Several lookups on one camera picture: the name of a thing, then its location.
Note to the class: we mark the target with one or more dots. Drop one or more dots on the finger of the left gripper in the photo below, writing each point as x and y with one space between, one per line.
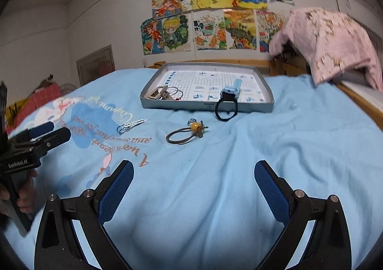
53 140
35 132

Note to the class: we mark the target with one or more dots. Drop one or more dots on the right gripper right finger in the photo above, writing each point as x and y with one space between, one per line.
329 244

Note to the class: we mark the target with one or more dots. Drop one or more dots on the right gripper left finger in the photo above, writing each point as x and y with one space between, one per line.
57 243

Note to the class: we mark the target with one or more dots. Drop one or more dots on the white wavy hair clip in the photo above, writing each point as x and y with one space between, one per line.
132 124

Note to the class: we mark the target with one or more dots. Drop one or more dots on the beige hair claw clip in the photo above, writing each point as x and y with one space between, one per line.
159 93

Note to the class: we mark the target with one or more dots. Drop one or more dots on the silver ring hoops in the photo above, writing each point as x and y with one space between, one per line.
172 93

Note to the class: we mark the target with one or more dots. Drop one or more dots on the left hand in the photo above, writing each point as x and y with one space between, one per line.
25 202

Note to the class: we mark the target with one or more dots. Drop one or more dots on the red plaid cloth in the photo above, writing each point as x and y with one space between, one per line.
18 111

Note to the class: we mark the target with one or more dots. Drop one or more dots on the mermaid drawing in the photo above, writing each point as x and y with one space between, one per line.
152 37

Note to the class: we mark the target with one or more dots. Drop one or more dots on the light blue cartoon bedsheet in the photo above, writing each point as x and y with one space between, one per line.
194 203

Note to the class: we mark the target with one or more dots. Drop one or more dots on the blond boy drawing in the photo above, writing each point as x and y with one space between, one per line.
176 34

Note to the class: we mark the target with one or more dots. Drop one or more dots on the orange girl swimming drawing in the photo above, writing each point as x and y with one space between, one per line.
165 8

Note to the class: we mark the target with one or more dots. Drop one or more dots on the grey shallow tray box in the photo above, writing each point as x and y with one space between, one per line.
202 82

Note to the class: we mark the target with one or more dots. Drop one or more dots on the fish and turtle drawing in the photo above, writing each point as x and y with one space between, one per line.
209 30

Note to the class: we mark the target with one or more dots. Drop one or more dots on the pink floral cloth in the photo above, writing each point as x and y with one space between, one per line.
331 43

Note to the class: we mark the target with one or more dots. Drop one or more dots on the landscape tree drawing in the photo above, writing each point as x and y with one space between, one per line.
240 28

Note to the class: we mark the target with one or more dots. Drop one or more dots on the red white poster drawing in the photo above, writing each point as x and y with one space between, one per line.
269 23

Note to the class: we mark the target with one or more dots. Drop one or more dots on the brown wall cabinet door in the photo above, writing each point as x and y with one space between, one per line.
95 65

